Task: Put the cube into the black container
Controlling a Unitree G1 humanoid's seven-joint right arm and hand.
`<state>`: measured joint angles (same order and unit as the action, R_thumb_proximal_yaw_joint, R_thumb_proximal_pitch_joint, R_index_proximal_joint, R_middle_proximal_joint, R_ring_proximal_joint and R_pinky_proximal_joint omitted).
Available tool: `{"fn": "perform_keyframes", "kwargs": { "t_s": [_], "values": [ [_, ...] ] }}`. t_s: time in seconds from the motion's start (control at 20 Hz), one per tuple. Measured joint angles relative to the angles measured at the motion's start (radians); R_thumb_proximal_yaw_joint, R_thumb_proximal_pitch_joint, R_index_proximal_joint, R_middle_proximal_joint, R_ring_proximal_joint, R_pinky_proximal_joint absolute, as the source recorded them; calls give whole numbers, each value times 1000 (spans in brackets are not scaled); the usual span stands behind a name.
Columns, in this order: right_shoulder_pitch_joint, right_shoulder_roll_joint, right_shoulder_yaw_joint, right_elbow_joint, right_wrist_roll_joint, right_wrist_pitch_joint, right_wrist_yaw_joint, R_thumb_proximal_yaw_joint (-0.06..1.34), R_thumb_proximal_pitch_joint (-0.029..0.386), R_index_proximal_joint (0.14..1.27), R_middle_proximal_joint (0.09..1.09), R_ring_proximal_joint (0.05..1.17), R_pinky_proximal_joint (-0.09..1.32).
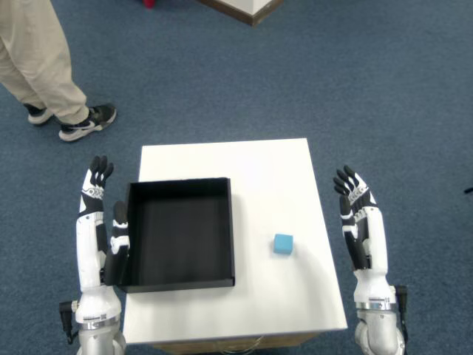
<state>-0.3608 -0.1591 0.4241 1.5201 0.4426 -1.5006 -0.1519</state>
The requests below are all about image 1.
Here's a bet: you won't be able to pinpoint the black white sneaker with swoosh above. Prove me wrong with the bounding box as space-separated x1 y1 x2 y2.
58 103 118 143

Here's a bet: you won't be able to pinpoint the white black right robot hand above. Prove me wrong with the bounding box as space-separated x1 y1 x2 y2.
333 164 398 310

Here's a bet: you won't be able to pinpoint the beige trousers of person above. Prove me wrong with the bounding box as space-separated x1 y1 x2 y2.
0 0 90 125

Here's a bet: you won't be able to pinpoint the blue foam cube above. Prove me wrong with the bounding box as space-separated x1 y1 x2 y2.
272 233 295 257

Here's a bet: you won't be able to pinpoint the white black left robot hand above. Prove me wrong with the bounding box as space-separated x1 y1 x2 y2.
75 155 130 327

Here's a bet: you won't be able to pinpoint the white plinth with brown base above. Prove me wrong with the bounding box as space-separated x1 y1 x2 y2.
195 0 285 27

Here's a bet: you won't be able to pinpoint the black left wrist cable plug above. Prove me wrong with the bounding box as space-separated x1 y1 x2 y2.
58 300 81 345

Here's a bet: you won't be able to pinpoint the wooden table base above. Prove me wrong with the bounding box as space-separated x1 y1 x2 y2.
151 331 321 355

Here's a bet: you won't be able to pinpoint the black shallow open box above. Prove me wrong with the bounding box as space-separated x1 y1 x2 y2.
118 177 237 294

